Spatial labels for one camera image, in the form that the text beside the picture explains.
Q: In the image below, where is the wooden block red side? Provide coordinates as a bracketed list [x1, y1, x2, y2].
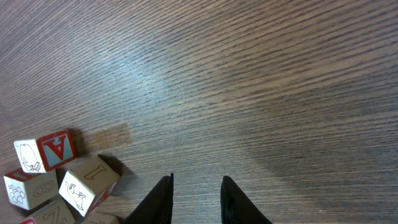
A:
[14, 129, 77, 174]

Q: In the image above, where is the yellow letter K block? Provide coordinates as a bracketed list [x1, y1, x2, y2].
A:
[81, 212, 119, 224]

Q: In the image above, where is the red letter I block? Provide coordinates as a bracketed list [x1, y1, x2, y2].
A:
[20, 199, 75, 224]

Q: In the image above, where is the wooden block blue side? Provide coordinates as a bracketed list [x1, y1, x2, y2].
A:
[4, 169, 58, 210]

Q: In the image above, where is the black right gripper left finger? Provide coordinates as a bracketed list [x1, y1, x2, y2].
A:
[124, 173, 174, 224]

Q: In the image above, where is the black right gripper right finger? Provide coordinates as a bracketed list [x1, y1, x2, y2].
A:
[220, 176, 272, 224]

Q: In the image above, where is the wooden block hand drawing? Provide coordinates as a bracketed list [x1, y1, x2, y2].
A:
[59, 156, 121, 217]

